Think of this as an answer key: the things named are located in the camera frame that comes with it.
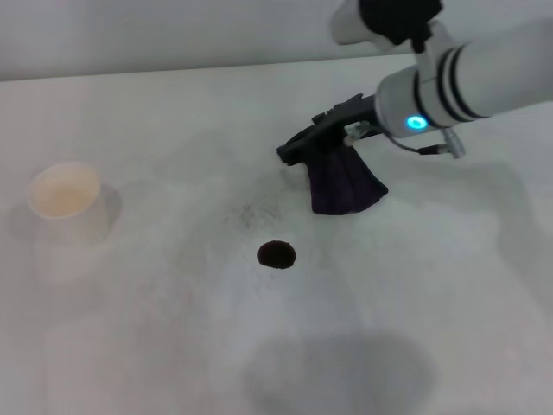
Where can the black water stain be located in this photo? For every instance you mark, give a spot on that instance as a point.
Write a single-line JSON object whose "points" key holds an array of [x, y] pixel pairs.
{"points": [[277, 254]]}

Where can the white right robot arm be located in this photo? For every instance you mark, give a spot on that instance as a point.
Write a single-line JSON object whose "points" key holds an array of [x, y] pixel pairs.
{"points": [[484, 82]]}

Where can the white paper cup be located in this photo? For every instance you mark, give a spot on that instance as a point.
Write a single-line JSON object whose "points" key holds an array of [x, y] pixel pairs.
{"points": [[69, 203]]}

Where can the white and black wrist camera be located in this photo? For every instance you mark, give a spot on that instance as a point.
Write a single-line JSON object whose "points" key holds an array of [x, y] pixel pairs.
{"points": [[389, 19]]}

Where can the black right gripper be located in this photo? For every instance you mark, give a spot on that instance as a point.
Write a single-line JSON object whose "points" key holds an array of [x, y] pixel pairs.
{"points": [[350, 112]]}

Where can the dark purple rag with loop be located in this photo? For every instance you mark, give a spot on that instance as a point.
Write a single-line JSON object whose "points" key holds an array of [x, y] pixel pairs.
{"points": [[343, 186]]}

